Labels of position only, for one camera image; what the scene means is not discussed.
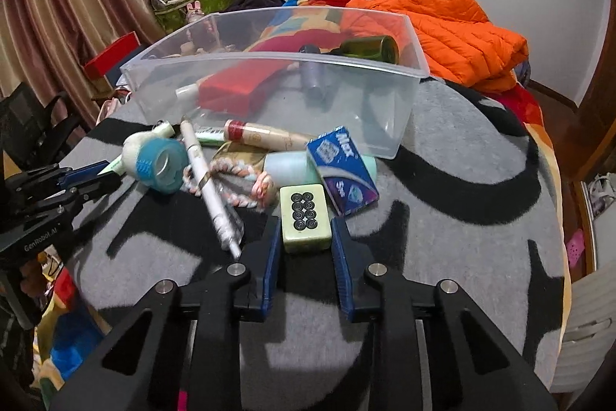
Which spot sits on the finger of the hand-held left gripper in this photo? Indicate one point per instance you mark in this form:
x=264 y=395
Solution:
x=89 y=170
x=96 y=187

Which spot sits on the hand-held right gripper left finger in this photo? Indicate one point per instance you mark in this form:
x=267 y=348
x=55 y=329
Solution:
x=272 y=257

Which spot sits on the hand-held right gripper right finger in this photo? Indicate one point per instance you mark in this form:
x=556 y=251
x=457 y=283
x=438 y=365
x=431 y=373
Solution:
x=342 y=266

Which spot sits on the tan wooden block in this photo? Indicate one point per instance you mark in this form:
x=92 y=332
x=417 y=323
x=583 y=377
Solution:
x=305 y=223

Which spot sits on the blue tape roll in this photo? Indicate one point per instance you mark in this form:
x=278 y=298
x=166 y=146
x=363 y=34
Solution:
x=159 y=165

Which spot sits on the beige cosmetic tube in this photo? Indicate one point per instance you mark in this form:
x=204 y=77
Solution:
x=260 y=134

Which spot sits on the green white ointment tube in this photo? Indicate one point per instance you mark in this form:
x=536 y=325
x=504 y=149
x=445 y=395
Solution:
x=209 y=135

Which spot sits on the clear plastic bin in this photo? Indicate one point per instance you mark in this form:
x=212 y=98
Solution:
x=365 y=112

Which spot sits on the black chair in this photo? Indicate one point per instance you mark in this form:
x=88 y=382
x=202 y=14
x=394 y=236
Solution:
x=29 y=117

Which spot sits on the blue tissue packet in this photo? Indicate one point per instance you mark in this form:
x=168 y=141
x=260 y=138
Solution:
x=346 y=180

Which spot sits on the white pen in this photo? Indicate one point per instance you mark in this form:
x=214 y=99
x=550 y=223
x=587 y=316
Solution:
x=211 y=194

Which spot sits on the mint green container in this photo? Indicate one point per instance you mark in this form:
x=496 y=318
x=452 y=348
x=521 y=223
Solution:
x=288 y=168

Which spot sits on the red flat box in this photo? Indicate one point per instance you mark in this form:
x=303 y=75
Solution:
x=113 y=54

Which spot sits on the white cap bottle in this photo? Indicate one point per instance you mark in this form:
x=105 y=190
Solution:
x=186 y=92

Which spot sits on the grey small bottle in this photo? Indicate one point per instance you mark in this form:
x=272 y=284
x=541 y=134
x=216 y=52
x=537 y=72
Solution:
x=315 y=79

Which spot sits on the pink rabbit toy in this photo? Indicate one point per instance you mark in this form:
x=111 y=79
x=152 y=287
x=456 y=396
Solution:
x=193 y=10

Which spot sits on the green glass bottle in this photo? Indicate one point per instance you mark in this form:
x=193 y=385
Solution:
x=370 y=48

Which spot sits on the pink slipper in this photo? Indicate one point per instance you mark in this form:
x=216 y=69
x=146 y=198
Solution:
x=575 y=247

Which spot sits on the white chair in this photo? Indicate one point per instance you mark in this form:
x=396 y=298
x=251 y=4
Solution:
x=587 y=319

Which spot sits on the orange quilted jacket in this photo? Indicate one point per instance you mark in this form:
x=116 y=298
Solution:
x=457 y=35

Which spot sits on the brown wooden door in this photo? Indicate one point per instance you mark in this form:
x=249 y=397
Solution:
x=594 y=127

